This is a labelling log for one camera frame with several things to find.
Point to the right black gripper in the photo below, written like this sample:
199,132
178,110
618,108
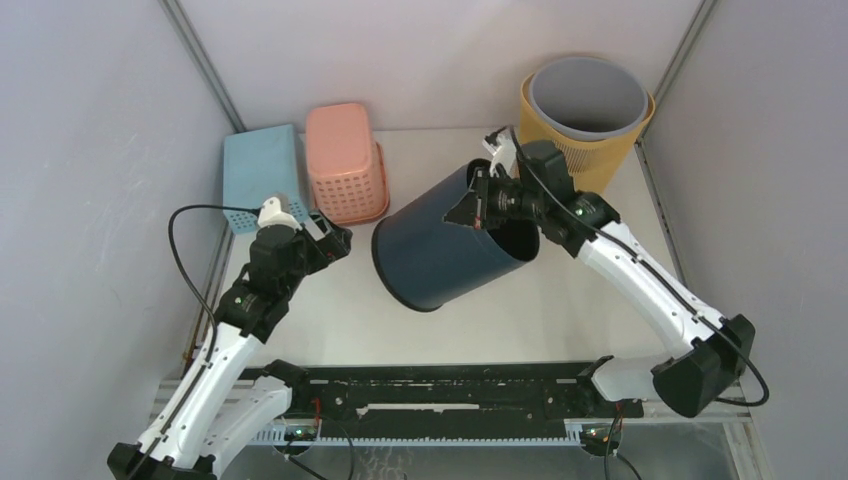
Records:
468,210

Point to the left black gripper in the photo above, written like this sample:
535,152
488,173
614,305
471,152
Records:
332,246

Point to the pink plastic basket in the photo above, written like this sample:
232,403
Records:
345,164

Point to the dark blue cylindrical bin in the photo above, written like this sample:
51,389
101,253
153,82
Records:
425,262

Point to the blue plastic basket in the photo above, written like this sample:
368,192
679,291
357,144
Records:
258,164

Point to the grey bin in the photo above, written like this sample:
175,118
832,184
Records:
587,98

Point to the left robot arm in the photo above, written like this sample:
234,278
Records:
195,436

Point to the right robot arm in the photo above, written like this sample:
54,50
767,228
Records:
705,350

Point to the yellow perforated bin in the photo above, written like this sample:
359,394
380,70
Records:
592,165

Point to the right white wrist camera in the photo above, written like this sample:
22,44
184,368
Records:
503,152

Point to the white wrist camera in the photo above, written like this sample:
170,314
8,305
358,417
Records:
275,211
503,152

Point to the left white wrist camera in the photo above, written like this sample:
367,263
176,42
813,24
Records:
275,211

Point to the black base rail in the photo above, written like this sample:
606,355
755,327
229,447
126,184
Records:
456,397

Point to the white slotted cable duct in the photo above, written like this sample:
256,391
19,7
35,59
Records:
557,434

